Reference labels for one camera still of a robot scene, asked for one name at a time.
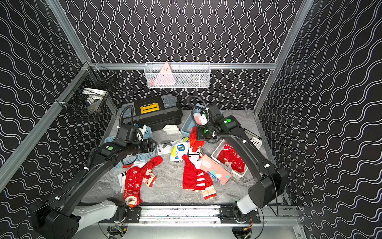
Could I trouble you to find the red striped cuff sock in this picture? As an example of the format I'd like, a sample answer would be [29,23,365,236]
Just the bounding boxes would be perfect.
[182,155,217,200]

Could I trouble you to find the white perforated basket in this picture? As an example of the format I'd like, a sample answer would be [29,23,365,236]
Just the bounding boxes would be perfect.
[211,140,248,179]

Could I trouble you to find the white neon yellow sock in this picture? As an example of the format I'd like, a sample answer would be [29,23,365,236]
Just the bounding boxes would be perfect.
[170,137,190,162]

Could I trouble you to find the pink sock on table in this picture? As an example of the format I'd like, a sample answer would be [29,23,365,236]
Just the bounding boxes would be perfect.
[200,155,232,186]

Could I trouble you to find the black plastic toolbox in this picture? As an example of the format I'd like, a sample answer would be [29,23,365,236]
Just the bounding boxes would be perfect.
[119,94,183,131]

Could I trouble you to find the red white striped sock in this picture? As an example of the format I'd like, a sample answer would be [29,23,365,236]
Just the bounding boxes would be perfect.
[189,126,205,153]

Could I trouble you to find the red christmas sock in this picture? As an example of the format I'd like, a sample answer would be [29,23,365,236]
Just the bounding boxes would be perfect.
[217,143,246,173]

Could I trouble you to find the plain white sock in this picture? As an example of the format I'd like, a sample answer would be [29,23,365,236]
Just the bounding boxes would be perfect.
[163,124,182,135]

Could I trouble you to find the red santa sock front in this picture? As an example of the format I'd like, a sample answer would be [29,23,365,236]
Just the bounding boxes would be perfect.
[123,156,163,208]

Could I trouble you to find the black wire wall basket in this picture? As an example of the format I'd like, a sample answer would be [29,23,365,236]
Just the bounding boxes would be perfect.
[56,66,118,121]

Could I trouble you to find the white grey patterned sock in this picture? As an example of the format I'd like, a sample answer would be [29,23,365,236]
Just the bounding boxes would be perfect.
[156,139,182,155]

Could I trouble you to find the clear wall-mounted bin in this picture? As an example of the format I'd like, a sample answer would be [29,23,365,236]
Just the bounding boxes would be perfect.
[144,62,211,88]

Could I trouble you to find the pink triangle card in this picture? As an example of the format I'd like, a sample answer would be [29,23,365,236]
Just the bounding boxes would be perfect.
[154,62,176,87]

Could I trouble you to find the light blue basket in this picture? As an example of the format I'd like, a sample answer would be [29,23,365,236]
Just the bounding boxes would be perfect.
[181,104,206,137]
[99,124,147,166]

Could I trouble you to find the white black-striped sock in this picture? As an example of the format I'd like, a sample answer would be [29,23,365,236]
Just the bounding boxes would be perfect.
[189,149,203,169]

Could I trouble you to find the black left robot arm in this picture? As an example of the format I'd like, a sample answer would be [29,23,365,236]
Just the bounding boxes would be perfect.
[29,124,157,239]

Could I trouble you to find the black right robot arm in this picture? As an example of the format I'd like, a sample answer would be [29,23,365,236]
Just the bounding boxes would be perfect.
[197,116,287,218]

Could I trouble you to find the light blue right basket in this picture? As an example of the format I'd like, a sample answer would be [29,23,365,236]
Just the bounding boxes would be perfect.
[181,104,206,137]

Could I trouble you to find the light blue left basket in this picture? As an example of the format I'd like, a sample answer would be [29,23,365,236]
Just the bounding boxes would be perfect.
[99,124,147,166]

